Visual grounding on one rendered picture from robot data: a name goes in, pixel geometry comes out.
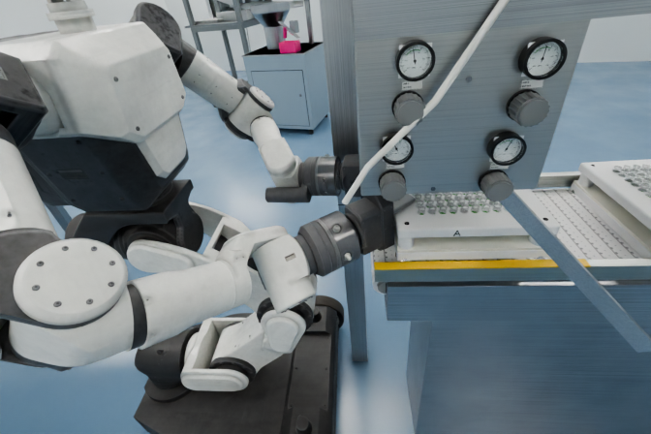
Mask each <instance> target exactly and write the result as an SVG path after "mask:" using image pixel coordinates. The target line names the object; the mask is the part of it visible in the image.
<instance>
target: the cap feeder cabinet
mask: <svg viewBox="0 0 651 434"><path fill-rule="evenodd" d="M300 47H301V51H299V52H297V53H280V49H267V46H264V47H261V48H259V49H256V50H254V51H252V52H249V53H247V54H244V55H242V56H241V57H243V62H244V66H245V70H246V75H247V78H248V83H250V84H251V85H252V86H255V87H258V88H259V89H261V90H262V92H264V93H265V94H266V95H267V96H268V97H269V98H270V99H271V100H272V102H273V103H274V108H273V110H272V111H270V113H271V115H272V117H273V120H274V122H275V124H276V125H277V127H278V128H285V129H307V130H309V134H314V129H315V128H316V127H317V125H318V124H319V123H320V122H321V121H322V120H323V119H324V117H327V114H328V113H329V104H328V95H327V84H326V63H325V53H324V43H323V42H314V44H313V45H309V43H300Z"/></svg>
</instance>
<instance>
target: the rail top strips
mask: <svg viewBox="0 0 651 434"><path fill-rule="evenodd" d="M578 260H579V261H580V262H581V263H582V264H583V265H584V266H585V267H591V265H590V264H589V263H588V262H587V261H586V260H585V259H578ZM535 267H559V266H558V265H557V264H556V263H555V262H554V261H553V260H501V261H444V262H387V263H374V269H375V270H398V269H467V268H535Z"/></svg>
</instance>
